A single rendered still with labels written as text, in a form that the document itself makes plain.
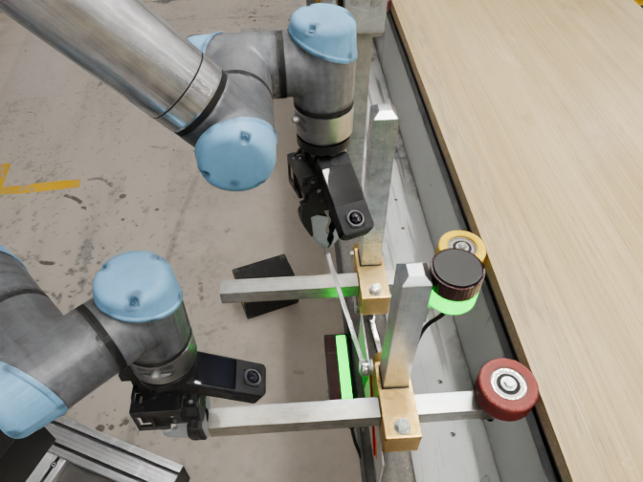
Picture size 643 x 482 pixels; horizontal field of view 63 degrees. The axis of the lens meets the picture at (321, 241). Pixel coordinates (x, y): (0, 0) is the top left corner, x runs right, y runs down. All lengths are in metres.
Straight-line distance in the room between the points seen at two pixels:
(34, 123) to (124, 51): 2.64
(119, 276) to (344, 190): 0.31
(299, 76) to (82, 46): 0.24
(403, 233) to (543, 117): 0.41
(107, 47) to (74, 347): 0.26
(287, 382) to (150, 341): 1.25
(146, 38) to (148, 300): 0.22
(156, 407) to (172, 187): 1.82
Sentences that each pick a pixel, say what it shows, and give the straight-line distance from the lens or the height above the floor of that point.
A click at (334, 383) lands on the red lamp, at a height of 0.70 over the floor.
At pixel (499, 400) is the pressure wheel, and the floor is 0.91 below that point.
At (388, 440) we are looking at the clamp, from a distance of 0.75.
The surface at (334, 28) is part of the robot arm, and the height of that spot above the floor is 1.31.
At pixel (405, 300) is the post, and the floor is 1.08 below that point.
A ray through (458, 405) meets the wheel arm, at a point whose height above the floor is 0.86.
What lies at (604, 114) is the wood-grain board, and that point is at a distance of 1.34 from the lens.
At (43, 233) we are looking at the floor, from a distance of 2.43.
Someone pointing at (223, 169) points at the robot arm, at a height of 1.25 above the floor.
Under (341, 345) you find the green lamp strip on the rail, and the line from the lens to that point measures 1.00.
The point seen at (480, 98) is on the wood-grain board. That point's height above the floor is 0.90.
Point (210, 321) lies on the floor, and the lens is 1.92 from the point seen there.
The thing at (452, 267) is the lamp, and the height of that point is 1.11.
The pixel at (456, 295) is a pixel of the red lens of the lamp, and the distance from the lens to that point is 0.59.
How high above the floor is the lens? 1.56
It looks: 47 degrees down
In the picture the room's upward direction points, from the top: straight up
